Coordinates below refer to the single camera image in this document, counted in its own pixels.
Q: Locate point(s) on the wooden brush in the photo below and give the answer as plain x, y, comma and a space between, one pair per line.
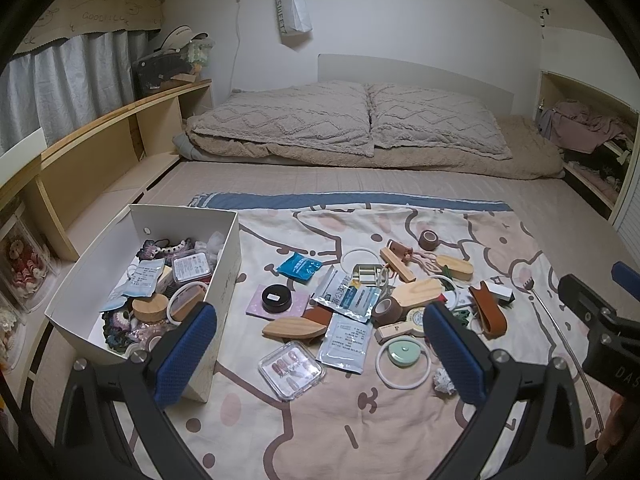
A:
457, 267

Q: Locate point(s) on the grey textured pillow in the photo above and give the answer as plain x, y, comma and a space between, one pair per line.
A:
280, 115
435, 120

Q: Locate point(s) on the brown leather case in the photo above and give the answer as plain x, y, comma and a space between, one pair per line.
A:
487, 310

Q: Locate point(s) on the wooden block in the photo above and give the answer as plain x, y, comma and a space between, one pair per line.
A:
397, 265

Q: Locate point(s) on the white hanging bag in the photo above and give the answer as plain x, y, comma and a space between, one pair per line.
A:
295, 5

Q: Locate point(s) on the beige fleece blanket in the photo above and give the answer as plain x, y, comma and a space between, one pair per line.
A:
530, 155

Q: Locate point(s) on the green metal tin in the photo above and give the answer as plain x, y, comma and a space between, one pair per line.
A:
367, 274

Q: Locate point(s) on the metal back scratcher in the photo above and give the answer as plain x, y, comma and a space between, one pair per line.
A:
529, 285

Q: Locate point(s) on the white printed sachet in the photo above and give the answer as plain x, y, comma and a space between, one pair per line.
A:
345, 345

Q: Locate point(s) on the white cardboard box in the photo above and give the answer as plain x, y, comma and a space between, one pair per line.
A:
222, 270

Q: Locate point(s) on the black round compact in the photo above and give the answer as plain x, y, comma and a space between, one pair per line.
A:
276, 297

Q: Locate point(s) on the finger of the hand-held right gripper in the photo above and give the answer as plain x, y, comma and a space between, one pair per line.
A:
627, 276
580, 295

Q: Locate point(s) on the beige bed mattress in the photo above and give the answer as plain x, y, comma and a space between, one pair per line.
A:
350, 177

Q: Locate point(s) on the red plush doll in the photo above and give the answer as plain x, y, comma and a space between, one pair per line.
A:
25, 265

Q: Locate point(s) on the purple crochet flower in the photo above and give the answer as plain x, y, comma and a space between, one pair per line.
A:
150, 250

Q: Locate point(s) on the blue packet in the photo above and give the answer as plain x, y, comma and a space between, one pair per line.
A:
299, 266

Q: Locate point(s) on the blue white sachet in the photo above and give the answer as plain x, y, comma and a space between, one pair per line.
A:
145, 277

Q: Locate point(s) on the dark crochet coaster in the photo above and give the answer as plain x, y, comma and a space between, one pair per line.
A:
117, 332

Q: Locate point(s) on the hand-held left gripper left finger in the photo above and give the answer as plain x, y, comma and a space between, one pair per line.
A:
185, 355

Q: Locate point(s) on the round cream tin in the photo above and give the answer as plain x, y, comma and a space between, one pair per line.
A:
415, 318

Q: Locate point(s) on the brown leather tab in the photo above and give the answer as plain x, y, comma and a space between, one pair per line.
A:
395, 247

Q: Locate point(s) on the small white box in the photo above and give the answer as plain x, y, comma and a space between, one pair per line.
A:
500, 290

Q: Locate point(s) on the mint tape measure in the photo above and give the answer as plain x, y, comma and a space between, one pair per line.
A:
402, 352

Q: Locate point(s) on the wooden shelf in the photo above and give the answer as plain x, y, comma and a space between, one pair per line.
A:
90, 160

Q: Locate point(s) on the small wooden oval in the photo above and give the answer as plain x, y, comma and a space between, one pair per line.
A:
290, 329

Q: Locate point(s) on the silver blue sachet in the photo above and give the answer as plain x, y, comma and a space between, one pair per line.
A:
355, 302
332, 285

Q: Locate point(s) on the large wooden oval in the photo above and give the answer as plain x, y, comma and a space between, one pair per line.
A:
415, 292

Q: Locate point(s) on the white plastic hoop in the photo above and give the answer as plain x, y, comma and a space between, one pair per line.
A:
454, 296

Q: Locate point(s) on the clear nail case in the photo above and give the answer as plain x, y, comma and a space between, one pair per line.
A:
290, 370

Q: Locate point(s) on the cream rectangular block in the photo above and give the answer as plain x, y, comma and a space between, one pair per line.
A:
395, 332

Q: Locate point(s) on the person's right hand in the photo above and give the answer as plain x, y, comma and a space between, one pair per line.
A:
622, 425

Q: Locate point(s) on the brown tape roll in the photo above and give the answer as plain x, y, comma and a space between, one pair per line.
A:
423, 243
377, 312

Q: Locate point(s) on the white bangle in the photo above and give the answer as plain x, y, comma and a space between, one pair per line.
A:
172, 305

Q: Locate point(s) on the brown leather patch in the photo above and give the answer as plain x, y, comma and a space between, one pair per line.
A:
317, 316

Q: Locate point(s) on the beige printed valance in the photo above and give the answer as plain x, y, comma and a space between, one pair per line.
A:
95, 10

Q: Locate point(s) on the white cap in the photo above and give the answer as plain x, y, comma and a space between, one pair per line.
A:
177, 37

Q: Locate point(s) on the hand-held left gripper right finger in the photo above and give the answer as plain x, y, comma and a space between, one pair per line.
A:
452, 355

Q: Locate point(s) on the pile of pink clothes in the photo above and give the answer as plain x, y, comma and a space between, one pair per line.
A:
580, 122

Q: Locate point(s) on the pink rimmed white case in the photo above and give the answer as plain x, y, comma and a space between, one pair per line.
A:
192, 266

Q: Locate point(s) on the grey curtain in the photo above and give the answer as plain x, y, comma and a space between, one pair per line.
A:
75, 85

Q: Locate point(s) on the pink card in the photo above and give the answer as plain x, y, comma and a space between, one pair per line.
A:
300, 305

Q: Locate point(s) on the round wooden lid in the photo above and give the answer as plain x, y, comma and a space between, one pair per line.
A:
148, 307

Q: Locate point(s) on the black bag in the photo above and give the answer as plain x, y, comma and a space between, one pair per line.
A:
160, 72

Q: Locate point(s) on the cartoon printed blanket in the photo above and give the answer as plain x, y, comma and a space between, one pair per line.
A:
300, 435

